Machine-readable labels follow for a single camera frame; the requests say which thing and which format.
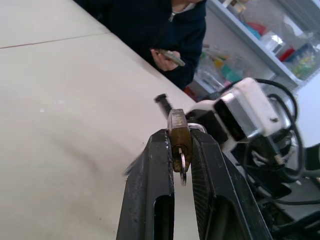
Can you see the smartphone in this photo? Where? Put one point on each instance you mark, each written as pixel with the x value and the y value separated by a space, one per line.
pixel 172 57

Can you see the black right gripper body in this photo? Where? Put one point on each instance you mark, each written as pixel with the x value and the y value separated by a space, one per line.
pixel 212 127

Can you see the small silver key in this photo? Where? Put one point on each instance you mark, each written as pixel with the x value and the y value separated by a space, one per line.
pixel 183 170

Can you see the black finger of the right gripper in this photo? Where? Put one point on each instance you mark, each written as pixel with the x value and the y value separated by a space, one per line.
pixel 163 105

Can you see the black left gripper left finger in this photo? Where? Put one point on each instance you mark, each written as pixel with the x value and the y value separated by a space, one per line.
pixel 146 190

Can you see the person in dark jacket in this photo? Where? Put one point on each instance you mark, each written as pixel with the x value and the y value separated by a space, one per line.
pixel 150 22

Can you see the brass padlock with silver shackle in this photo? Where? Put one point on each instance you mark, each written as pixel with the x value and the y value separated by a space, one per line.
pixel 180 136

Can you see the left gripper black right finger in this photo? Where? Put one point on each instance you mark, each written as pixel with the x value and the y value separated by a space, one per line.
pixel 215 190

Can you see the clear plastic box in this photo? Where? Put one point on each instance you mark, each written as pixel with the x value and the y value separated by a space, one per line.
pixel 273 41

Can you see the person's bare hand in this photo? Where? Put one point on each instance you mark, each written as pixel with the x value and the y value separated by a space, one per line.
pixel 163 62

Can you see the white storage shelf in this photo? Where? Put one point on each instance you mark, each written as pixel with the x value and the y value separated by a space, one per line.
pixel 260 52

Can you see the red plastic item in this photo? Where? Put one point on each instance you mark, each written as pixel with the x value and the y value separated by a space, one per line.
pixel 256 27

